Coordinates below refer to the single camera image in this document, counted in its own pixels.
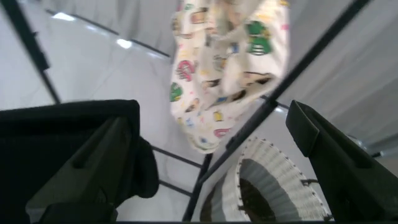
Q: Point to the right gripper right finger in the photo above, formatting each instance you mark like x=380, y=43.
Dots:
x=351, y=180

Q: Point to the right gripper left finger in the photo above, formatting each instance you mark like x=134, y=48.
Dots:
x=90, y=183

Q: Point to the black garment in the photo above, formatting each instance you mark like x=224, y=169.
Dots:
x=37, y=130

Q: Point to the cream printed garment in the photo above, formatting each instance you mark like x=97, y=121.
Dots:
x=224, y=62

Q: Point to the white laundry basket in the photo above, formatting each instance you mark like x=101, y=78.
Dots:
x=280, y=168

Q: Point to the black clothes rack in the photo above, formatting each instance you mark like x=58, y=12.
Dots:
x=311, y=53

